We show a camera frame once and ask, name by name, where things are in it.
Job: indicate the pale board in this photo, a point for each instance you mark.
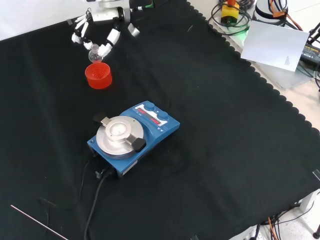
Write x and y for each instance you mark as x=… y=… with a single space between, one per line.
x=272 y=45

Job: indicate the black bench cloth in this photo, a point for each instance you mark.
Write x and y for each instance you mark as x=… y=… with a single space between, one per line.
x=225 y=150

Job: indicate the grey tape piece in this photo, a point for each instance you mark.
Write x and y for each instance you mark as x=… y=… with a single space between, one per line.
x=69 y=22
x=317 y=175

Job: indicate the white table leg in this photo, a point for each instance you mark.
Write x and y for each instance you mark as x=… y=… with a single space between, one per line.
x=308 y=201

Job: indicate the yellow stop button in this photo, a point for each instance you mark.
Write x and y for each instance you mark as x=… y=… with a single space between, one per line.
x=230 y=13

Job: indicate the orange plastic flask stand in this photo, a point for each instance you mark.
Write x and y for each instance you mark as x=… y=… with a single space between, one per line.
x=98 y=80

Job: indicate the thin glass rod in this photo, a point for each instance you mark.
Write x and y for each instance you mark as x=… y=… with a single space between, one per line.
x=37 y=221

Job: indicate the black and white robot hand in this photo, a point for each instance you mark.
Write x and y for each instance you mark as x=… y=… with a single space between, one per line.
x=106 y=15

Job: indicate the clear round-bottom flask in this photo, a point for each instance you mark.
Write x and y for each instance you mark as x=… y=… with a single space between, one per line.
x=95 y=58

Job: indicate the black tripod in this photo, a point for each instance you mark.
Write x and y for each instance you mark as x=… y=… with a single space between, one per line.
x=315 y=32

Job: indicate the black power adapter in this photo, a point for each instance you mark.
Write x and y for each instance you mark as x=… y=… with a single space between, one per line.
x=311 y=53

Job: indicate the heater with blue base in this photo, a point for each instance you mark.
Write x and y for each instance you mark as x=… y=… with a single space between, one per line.
x=155 y=135

